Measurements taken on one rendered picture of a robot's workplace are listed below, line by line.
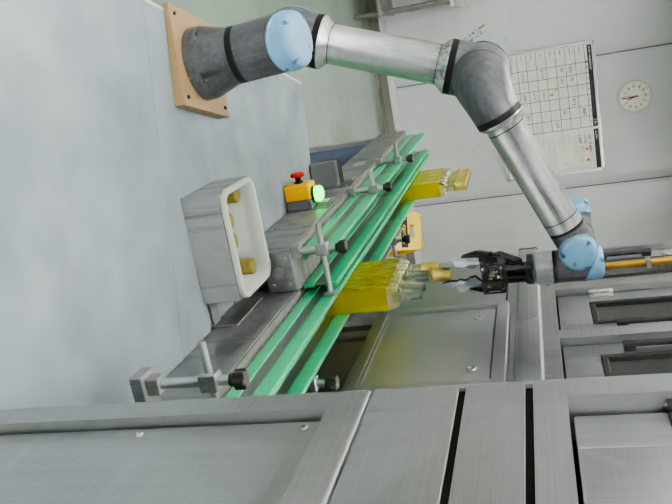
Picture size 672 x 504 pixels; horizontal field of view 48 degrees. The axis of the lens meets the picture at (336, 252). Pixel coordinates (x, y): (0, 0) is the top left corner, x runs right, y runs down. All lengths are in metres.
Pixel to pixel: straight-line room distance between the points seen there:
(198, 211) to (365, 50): 0.49
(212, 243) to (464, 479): 0.98
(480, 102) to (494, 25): 6.01
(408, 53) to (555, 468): 1.15
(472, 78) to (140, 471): 1.03
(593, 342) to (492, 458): 1.17
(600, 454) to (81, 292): 0.80
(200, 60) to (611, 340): 1.07
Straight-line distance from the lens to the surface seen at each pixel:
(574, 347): 1.80
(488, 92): 1.52
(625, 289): 2.11
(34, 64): 1.20
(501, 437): 0.69
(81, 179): 1.24
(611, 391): 0.75
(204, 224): 1.51
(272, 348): 1.46
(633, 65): 7.60
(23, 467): 0.87
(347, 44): 1.67
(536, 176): 1.56
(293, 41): 1.55
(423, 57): 1.65
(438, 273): 1.83
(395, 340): 1.84
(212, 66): 1.58
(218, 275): 1.54
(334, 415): 0.76
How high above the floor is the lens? 1.43
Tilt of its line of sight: 16 degrees down
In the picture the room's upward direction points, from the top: 84 degrees clockwise
